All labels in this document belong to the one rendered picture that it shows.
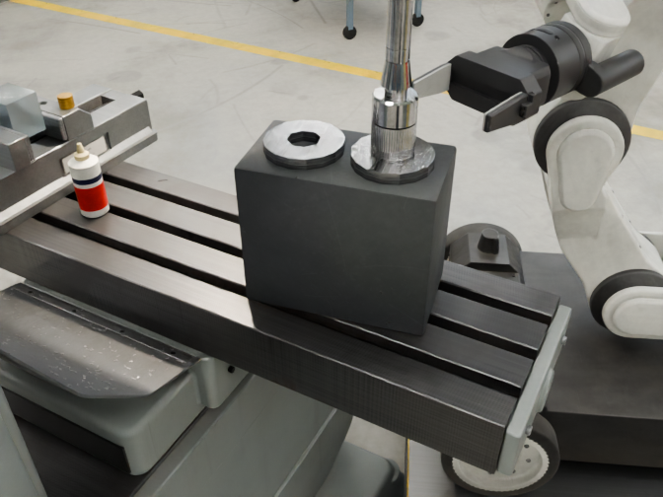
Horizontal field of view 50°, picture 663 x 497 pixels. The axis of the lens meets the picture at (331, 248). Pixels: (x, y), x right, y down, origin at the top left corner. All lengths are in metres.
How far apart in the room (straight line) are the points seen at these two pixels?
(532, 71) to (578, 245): 0.52
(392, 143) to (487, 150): 2.46
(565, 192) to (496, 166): 1.92
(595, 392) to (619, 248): 0.26
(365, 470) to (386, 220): 0.97
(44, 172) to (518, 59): 0.67
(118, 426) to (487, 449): 0.43
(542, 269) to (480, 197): 1.29
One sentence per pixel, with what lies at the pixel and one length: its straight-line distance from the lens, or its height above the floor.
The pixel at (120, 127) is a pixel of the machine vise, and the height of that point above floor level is 1.00.
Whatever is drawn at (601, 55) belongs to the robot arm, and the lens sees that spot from 0.95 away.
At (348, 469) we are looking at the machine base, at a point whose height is 0.20.
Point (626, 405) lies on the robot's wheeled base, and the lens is 1.35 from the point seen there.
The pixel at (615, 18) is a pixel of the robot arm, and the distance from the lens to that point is 0.95.
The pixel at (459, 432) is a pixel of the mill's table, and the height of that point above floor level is 0.92.
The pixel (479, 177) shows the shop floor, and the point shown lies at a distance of 2.97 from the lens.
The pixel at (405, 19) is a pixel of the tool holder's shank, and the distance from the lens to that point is 0.69.
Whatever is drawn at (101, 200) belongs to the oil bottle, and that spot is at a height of 0.98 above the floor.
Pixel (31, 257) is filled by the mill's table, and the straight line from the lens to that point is 1.07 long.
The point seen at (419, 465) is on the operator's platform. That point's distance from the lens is 1.39.
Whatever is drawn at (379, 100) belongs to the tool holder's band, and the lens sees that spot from 0.72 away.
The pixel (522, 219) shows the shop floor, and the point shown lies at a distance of 2.76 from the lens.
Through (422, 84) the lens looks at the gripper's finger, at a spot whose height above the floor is 1.19.
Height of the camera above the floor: 1.52
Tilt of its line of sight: 37 degrees down
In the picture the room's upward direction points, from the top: straight up
